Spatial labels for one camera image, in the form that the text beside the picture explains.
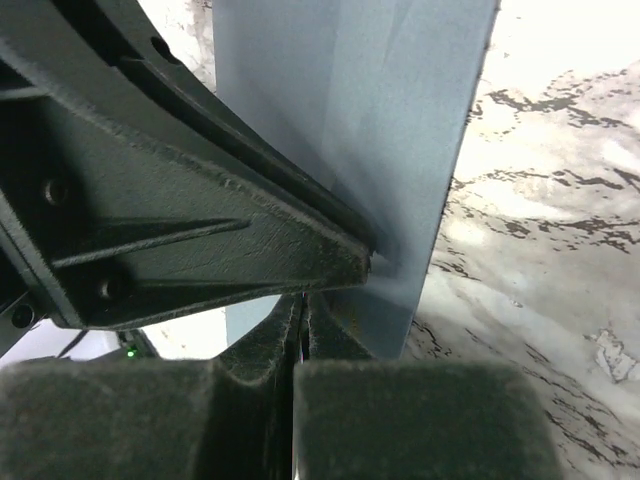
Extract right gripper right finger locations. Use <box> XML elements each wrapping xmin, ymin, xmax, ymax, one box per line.
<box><xmin>293</xmin><ymin>294</ymin><xmax>562</xmax><ymax>479</ymax></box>

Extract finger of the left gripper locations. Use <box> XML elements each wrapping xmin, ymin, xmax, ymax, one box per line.
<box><xmin>29</xmin><ymin>1</ymin><xmax>375</xmax><ymax>250</ymax></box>
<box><xmin>1</xmin><ymin>30</ymin><xmax>373</xmax><ymax>330</ymax></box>

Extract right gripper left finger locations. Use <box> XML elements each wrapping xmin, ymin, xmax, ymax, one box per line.
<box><xmin>1</xmin><ymin>296</ymin><xmax>300</xmax><ymax>479</ymax></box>

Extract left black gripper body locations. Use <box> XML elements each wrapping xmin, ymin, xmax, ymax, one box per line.
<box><xmin>1</xmin><ymin>199</ymin><xmax>55</xmax><ymax>350</ymax></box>

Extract grey paper envelope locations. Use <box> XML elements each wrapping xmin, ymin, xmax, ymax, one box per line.
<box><xmin>212</xmin><ymin>1</ymin><xmax>499</xmax><ymax>358</ymax></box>

